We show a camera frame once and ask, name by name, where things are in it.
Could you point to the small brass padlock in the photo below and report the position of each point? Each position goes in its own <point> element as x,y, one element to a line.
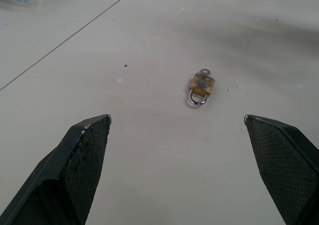
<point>202,85</point>

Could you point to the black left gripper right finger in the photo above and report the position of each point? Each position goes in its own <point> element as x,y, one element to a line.
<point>281,165</point>

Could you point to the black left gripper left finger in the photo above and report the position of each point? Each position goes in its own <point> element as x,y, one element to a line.
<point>74,165</point>

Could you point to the silver key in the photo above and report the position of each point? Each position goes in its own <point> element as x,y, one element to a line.
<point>205,71</point>

